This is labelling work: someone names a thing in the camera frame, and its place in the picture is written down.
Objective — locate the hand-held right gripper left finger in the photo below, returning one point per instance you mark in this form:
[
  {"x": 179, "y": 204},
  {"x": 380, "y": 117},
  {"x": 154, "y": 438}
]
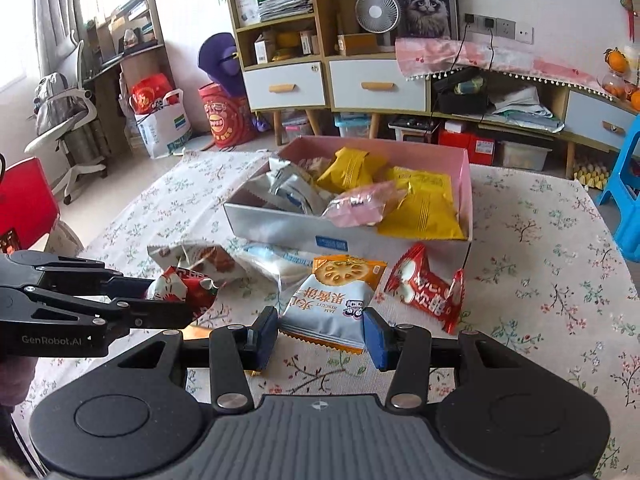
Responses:
[{"x": 266, "y": 337}]

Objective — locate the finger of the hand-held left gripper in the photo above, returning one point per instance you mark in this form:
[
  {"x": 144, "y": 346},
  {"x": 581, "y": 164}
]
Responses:
[
  {"x": 150, "y": 315},
  {"x": 100, "y": 272}
]

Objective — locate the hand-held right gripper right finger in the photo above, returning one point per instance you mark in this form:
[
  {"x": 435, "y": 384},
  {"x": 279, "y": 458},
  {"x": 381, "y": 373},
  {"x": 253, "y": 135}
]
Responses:
[{"x": 380, "y": 337}]

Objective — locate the red white snack packet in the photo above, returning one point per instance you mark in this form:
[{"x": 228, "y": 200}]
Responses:
[{"x": 175, "y": 285}]

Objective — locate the orange white biscuit packet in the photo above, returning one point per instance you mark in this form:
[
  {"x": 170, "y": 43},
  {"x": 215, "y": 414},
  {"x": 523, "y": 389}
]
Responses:
[{"x": 330, "y": 305}]

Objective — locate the pink and white cardboard box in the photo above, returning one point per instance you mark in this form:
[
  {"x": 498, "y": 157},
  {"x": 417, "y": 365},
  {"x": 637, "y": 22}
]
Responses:
[{"x": 280, "y": 227}]

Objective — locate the large yellow snack packet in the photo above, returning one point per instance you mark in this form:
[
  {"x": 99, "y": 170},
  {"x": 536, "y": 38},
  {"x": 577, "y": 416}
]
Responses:
[{"x": 425, "y": 215}]

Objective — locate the pink snack packet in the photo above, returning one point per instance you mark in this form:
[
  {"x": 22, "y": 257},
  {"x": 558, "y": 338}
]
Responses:
[{"x": 365, "y": 205}]

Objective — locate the small silver snack packet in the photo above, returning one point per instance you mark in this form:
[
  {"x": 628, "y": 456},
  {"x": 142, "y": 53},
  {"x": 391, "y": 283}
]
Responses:
[{"x": 300, "y": 195}]

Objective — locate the white packet with serrated edge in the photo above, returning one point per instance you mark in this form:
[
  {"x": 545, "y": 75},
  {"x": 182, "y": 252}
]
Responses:
[{"x": 285, "y": 167}]

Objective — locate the red candy packet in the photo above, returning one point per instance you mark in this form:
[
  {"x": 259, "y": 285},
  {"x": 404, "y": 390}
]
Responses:
[{"x": 425, "y": 290}]

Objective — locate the silver white flat packet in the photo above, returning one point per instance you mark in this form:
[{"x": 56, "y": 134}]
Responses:
[{"x": 275, "y": 265}]

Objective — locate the white brown snack packet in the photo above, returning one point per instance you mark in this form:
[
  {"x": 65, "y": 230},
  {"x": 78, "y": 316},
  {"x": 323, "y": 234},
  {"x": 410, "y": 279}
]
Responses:
[{"x": 200, "y": 257}]

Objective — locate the red chair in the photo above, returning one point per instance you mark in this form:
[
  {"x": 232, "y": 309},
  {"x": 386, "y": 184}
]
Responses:
[{"x": 25, "y": 200}]

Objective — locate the white office chair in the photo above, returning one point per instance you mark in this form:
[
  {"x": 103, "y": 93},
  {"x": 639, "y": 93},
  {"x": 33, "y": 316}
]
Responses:
[{"x": 65, "y": 125}]

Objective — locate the floral tablecloth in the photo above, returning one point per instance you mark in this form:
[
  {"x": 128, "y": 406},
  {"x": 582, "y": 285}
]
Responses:
[{"x": 525, "y": 285}]

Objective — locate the white shopping bag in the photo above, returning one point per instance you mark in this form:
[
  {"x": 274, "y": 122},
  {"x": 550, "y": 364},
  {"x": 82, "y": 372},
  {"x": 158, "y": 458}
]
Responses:
[{"x": 162, "y": 130}]

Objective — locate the yellow pillow snack packet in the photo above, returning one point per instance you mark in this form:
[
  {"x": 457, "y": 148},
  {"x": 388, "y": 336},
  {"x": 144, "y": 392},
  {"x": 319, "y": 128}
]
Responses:
[
  {"x": 425, "y": 180},
  {"x": 350, "y": 170}
]

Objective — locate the red packet in bag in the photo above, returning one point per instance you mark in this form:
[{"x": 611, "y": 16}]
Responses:
[{"x": 150, "y": 95}]

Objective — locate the red printed gift bag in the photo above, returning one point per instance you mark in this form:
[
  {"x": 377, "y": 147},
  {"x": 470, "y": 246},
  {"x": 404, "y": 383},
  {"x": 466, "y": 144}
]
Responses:
[{"x": 225, "y": 117}]

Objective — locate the red cartons under sideboard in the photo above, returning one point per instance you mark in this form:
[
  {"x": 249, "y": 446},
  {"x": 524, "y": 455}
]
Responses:
[{"x": 467, "y": 142}]

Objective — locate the clear bin with blue lid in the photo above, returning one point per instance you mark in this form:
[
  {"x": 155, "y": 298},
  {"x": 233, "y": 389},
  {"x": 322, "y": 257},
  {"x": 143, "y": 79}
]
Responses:
[{"x": 356, "y": 125}]

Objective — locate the wooden corner desk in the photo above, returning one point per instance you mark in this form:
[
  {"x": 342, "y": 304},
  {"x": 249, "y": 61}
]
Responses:
[{"x": 130, "y": 45}]

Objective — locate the clear plastic storage bin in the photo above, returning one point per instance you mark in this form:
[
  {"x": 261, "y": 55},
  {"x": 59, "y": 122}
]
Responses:
[{"x": 524, "y": 155}]

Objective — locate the purple plush toy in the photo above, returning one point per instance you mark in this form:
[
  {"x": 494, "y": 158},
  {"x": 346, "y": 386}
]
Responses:
[{"x": 222, "y": 62}]

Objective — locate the grey curtain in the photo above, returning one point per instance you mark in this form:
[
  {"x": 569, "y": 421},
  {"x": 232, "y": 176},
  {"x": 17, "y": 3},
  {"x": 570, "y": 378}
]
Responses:
[{"x": 55, "y": 20}]

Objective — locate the egg carton tray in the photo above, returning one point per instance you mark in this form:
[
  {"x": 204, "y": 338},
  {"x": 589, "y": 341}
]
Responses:
[{"x": 592, "y": 172}]

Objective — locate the pile of white papers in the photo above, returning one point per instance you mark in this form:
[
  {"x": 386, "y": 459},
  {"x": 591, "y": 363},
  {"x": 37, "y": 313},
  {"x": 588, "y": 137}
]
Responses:
[{"x": 525, "y": 110}]

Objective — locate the blue plastic stool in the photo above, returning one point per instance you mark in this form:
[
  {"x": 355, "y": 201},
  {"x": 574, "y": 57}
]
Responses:
[{"x": 622, "y": 185}]

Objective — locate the small wooden box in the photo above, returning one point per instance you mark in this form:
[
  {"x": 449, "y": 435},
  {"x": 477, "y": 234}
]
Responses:
[{"x": 357, "y": 44}]

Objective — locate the yellow item on shelf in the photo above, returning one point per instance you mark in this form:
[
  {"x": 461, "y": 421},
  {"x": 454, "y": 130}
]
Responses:
[{"x": 286, "y": 42}]

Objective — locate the small orange white carton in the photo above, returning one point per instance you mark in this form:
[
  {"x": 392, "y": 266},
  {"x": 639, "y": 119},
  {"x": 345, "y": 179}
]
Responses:
[{"x": 306, "y": 42}]

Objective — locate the low wooden sideboard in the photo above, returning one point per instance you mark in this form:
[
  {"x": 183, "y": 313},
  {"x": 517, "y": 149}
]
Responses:
[{"x": 575, "y": 110}]

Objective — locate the wooden shelf cabinet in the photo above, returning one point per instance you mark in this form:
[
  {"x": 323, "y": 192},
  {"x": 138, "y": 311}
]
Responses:
[{"x": 320, "y": 40}]

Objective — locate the pink fringed cloth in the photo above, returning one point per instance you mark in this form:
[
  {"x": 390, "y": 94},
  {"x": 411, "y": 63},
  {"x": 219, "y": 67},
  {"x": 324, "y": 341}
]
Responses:
[{"x": 500, "y": 57}]

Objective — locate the white desk fan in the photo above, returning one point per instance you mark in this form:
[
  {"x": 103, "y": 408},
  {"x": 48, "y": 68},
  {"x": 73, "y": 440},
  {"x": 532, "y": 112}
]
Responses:
[{"x": 377, "y": 12}]

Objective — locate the stack of papers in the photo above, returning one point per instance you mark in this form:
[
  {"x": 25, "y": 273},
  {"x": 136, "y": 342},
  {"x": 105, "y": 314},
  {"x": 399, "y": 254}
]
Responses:
[{"x": 282, "y": 2}]

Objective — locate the framed cat picture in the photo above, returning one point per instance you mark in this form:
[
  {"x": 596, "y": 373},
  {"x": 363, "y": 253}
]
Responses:
[{"x": 425, "y": 2}]

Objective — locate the pile of oranges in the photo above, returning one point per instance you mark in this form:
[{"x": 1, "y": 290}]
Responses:
[{"x": 620, "y": 72}]

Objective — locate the grey wall socket strip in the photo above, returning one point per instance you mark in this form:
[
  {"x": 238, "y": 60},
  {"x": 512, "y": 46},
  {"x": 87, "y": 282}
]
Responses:
[{"x": 487, "y": 23}]

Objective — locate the white wall socket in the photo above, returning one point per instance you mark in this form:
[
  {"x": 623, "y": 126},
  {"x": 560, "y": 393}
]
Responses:
[{"x": 524, "y": 35}]

